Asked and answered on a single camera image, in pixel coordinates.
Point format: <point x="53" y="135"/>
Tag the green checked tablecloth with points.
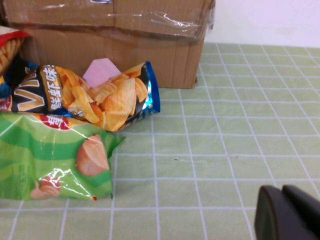
<point x="200" y="150"/>

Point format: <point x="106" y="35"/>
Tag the cardboard box with clear tape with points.
<point x="150" y="62"/>

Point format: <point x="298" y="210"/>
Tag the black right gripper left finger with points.
<point x="275" y="220"/>

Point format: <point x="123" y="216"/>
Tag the red and white chip bag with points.
<point x="10" y="47"/>

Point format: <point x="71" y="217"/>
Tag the large green Lay's chip bag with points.
<point x="37" y="150"/>

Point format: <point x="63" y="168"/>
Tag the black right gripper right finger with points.
<point x="310" y="210"/>

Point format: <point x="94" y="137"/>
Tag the white label blue border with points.
<point x="101" y="1"/>

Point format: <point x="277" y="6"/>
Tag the black and blue chip bag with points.
<point x="120" y="100"/>

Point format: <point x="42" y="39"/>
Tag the pink foam block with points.
<point x="100" y="71"/>

